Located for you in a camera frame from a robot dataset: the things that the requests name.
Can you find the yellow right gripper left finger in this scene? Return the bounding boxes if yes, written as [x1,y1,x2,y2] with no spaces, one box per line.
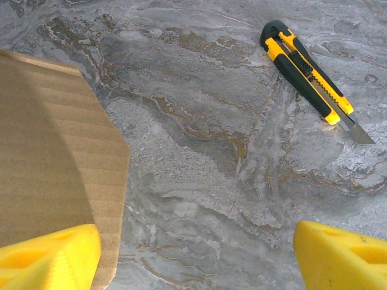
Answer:
[0,224,102,290]

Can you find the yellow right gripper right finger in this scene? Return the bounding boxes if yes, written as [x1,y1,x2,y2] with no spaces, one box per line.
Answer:
[292,220,387,290]

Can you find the brown cardboard box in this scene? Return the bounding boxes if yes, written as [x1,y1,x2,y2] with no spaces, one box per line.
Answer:
[0,48,131,290]

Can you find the yellow black utility knife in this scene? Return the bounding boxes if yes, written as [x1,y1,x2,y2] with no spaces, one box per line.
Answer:
[259,19,377,146]

